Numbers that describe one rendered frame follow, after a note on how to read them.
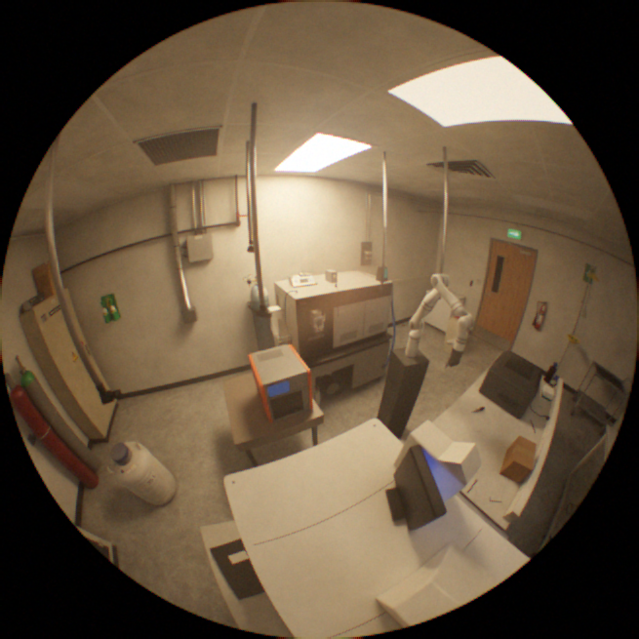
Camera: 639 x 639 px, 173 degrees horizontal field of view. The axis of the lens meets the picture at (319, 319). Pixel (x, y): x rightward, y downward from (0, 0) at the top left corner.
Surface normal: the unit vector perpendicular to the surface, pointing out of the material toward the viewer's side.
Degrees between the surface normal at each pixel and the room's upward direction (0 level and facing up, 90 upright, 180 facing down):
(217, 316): 90
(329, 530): 0
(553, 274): 90
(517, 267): 90
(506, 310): 90
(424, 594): 0
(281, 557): 0
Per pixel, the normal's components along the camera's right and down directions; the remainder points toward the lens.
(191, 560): -0.02, -0.90
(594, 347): -0.89, 0.21
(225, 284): 0.46, 0.37
